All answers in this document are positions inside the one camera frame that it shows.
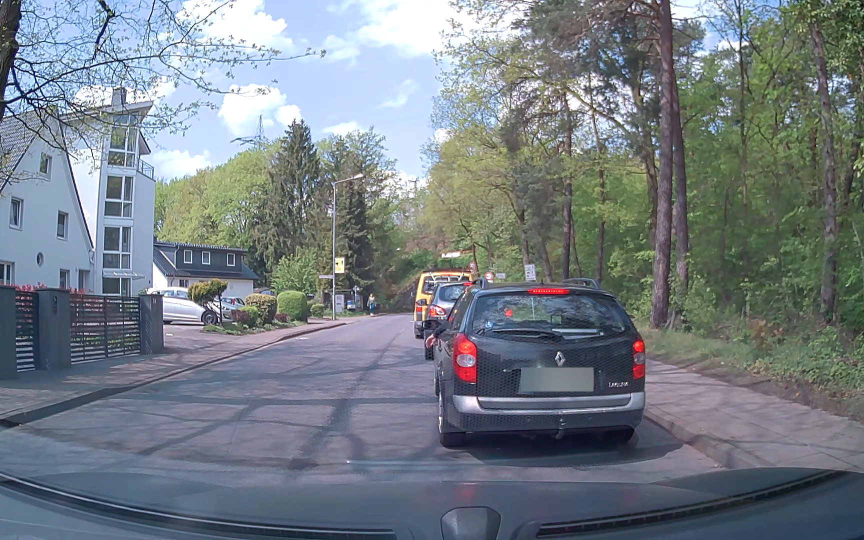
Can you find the small parked car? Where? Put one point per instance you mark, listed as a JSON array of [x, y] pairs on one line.
[[232, 303]]

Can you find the person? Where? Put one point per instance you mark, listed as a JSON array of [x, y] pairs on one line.
[[372, 304]]

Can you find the white gabled house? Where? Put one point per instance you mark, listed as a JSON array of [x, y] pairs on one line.
[[31, 217]]

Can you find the grey asphalt road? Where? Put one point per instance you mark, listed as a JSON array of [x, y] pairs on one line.
[[289, 390]]

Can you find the group of trees behind houses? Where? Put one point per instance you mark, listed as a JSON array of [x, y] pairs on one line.
[[289, 210]]

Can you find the low house with dark roof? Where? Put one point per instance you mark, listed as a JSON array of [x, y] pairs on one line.
[[203, 266]]

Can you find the paved pavement beside wood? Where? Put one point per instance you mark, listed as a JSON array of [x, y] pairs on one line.
[[762, 420]]

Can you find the black estate car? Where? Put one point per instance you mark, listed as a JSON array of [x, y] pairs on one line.
[[544, 360]]

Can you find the grey fence with pillars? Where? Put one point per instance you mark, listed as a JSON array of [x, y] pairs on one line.
[[49, 330]]

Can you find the grey car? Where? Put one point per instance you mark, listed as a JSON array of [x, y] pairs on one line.
[[443, 300]]

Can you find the row of trimmed bushes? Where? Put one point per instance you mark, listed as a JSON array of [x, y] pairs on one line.
[[274, 307]]

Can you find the yellow sign on post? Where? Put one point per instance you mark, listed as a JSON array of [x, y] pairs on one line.
[[340, 277]]

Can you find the paved pavement beside houses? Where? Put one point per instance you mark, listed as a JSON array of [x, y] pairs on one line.
[[94, 379]]

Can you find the grey lamp post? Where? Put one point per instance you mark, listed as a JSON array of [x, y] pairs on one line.
[[334, 247]]

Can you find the yellow van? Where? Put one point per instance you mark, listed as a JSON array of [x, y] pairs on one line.
[[427, 289]]

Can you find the road sign on post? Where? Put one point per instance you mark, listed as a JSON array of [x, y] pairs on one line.
[[529, 272]]

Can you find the white house with glass tower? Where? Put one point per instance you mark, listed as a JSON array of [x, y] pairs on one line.
[[121, 202]]

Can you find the silver parked car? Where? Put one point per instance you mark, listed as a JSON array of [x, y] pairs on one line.
[[181, 307]]

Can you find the wood of tall trees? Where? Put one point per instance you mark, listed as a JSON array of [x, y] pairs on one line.
[[702, 165]]

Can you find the car's own bonnet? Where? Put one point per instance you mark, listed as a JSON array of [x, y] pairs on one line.
[[252, 510]]

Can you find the grass verge beside wood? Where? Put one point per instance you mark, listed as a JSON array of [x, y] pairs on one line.
[[777, 367]]

